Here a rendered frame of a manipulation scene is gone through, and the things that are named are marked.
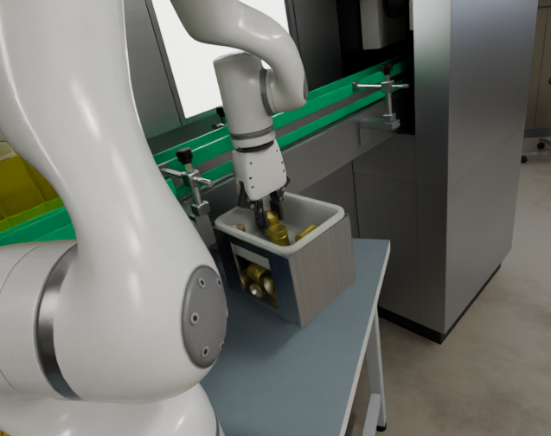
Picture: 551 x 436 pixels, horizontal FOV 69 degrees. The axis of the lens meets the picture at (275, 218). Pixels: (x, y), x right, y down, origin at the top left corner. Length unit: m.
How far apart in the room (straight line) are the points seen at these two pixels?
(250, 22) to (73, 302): 0.49
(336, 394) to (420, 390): 0.99
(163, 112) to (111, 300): 0.78
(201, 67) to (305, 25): 0.43
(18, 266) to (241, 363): 0.61
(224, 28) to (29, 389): 0.50
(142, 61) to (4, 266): 0.72
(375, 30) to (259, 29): 0.94
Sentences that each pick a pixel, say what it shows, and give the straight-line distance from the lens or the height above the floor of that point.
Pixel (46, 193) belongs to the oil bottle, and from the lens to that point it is 0.78.
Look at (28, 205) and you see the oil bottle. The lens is 0.77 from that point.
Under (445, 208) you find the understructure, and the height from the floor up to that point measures 0.67.
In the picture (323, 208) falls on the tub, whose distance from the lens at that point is 0.80.
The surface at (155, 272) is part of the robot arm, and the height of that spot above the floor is 1.24.
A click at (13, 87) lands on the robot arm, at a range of 0.32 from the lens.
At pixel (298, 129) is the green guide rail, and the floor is 1.08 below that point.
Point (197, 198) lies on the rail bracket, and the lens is 0.75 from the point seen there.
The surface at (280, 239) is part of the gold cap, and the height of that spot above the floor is 0.97.
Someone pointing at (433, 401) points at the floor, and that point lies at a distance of 1.72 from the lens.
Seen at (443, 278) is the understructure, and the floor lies 0.38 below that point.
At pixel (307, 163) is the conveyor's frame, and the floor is 0.99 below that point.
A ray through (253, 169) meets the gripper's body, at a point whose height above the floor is 1.11.
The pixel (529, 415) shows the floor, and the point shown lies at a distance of 1.75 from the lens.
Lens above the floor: 1.37
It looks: 27 degrees down
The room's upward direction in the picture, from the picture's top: 12 degrees counter-clockwise
